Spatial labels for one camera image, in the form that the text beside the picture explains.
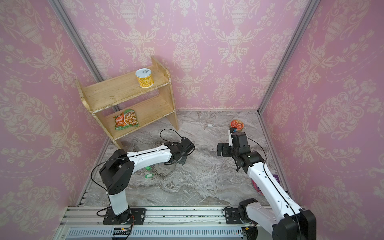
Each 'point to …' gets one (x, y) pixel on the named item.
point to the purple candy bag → (256, 187)
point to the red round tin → (238, 124)
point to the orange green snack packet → (127, 119)
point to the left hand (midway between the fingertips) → (180, 158)
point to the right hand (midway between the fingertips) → (226, 145)
